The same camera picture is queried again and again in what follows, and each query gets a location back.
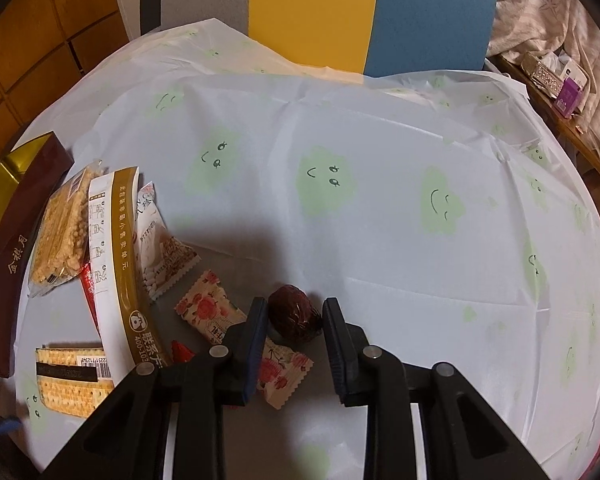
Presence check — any dark red gift box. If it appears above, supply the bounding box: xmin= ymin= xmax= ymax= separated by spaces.
xmin=0 ymin=131 xmax=76 ymax=379

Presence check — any dark red date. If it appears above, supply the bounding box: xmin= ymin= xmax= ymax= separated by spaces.
xmin=267 ymin=285 xmax=325 ymax=345

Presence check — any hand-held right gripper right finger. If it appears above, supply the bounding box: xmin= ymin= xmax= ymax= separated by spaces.
xmin=322 ymin=297 xmax=551 ymax=480

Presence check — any yellow puffed grain packet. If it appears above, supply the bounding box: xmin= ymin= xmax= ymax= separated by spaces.
xmin=28 ymin=159 xmax=104 ymax=299

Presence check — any rose print candy packet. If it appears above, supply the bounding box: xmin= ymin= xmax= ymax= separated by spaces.
xmin=174 ymin=269 xmax=314 ymax=409

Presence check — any small white box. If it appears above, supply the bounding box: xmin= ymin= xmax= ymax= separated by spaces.
xmin=560 ymin=57 xmax=592 ymax=96

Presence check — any white nut snack packet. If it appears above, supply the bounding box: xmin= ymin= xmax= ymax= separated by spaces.
xmin=135 ymin=180 xmax=202 ymax=302

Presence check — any glittery gold box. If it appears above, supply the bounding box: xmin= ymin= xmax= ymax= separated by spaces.
xmin=522 ymin=51 xmax=564 ymax=94

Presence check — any grey yellow blue chair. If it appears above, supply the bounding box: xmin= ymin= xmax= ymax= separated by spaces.
xmin=107 ymin=0 xmax=499 ymax=79

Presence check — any purple box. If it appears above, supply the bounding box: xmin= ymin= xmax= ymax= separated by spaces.
xmin=555 ymin=80 xmax=584 ymax=119

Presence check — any wooden side table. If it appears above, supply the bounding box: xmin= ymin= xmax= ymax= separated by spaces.
xmin=495 ymin=52 xmax=600 ymax=186

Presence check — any starfish print blanket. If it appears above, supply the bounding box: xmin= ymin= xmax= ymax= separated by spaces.
xmin=485 ymin=0 xmax=600 ymax=181

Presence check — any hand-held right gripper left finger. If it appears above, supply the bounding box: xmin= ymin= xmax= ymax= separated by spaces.
xmin=39 ymin=296 xmax=271 ymax=480

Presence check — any brown and white long packet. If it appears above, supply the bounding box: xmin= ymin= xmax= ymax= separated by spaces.
xmin=86 ymin=166 xmax=177 ymax=387

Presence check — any yellow cracker packet with barcode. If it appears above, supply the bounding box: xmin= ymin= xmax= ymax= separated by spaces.
xmin=34 ymin=342 xmax=117 ymax=419

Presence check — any white cloud print tablecloth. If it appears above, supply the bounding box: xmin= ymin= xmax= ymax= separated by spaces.
xmin=0 ymin=17 xmax=600 ymax=480

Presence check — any red candy packet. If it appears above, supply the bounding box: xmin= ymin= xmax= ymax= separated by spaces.
xmin=79 ymin=264 xmax=197 ymax=364

